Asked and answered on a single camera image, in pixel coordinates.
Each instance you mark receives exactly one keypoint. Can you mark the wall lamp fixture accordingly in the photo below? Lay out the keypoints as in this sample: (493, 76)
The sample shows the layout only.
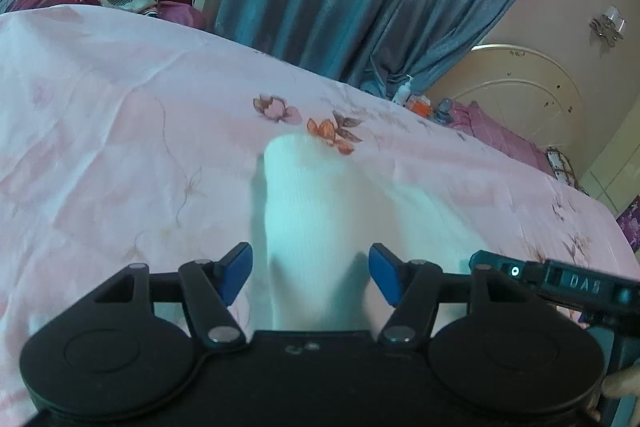
(609, 26)

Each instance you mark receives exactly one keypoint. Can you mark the white lotion bottle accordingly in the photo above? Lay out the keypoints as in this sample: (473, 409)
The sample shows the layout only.
(403, 92)

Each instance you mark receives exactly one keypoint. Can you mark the purple pillow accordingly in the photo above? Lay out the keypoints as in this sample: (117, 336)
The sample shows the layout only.
(472, 120)

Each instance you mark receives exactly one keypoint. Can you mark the white knit sweater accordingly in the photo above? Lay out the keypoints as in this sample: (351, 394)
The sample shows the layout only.
(321, 212)

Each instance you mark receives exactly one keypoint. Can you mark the pink floral bed sheet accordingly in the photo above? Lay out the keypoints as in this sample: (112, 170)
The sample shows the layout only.
(126, 139)

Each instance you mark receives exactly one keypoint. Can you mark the person's hand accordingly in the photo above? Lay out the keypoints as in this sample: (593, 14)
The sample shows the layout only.
(622, 384)

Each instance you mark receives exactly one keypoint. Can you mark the cream round headboard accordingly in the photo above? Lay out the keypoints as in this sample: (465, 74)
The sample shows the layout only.
(524, 90)

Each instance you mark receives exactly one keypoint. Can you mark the orange small box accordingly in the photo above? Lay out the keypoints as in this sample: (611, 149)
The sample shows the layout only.
(420, 105)

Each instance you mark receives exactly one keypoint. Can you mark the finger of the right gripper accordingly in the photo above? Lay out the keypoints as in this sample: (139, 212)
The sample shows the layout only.
(529, 274)

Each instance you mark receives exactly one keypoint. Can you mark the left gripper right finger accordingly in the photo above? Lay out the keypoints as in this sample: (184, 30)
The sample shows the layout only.
(412, 289)

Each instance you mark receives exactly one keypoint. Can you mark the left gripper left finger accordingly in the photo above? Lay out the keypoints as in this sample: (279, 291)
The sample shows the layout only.
(208, 289)

